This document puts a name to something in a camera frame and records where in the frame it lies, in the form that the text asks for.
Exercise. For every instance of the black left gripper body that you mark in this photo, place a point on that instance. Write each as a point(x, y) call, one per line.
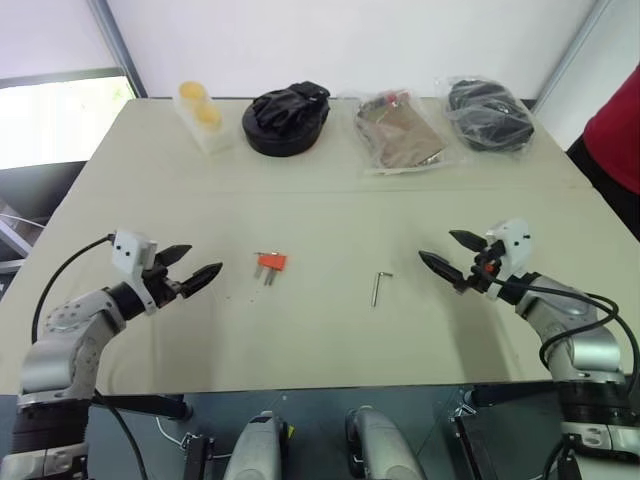
point(161, 287)

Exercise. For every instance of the silver left robot leg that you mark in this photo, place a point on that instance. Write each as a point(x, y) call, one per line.
point(257, 447)

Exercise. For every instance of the silver hex key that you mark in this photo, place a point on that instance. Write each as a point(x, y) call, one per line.
point(378, 287)

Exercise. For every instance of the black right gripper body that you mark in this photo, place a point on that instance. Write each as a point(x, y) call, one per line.
point(481, 272)

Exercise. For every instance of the clear bag with brown item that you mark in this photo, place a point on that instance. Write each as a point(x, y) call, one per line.
point(400, 132)

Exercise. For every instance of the clear box with yellow rolls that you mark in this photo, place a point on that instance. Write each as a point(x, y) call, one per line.
point(202, 117)

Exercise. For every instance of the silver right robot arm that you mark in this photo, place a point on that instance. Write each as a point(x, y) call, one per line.
point(575, 325)

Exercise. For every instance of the silver right robot leg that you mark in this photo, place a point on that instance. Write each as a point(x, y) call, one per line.
point(382, 445)

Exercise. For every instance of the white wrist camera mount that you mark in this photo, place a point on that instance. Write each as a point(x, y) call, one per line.
point(131, 253)
point(515, 245)

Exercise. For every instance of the black round case with gloves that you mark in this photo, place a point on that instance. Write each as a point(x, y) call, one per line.
point(285, 120)

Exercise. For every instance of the person in red shirt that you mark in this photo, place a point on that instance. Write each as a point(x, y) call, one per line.
point(612, 135)

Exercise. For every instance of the silver robot leg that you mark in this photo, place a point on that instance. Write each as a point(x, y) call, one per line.
point(382, 445)
point(257, 447)

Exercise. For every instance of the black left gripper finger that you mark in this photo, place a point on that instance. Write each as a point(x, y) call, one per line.
point(201, 279)
point(172, 254)

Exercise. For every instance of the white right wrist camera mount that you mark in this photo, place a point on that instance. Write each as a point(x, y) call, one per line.
point(515, 245)

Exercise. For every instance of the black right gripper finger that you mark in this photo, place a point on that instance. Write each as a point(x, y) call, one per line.
point(467, 238)
point(440, 265)

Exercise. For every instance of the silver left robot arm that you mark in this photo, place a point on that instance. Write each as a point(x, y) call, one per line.
point(75, 330)

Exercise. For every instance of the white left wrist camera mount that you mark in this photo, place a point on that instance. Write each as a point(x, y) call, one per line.
point(131, 253)

